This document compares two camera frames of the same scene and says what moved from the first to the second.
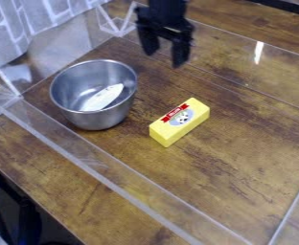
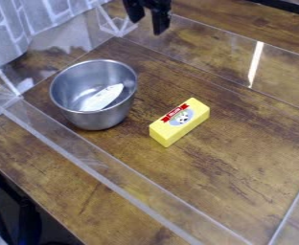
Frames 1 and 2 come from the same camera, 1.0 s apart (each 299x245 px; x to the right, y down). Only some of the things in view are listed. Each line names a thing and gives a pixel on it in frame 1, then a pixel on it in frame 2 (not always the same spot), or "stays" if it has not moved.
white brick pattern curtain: [14, 19] stays
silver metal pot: [77, 82] stays
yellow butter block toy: [179, 122] stays
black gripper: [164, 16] to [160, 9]
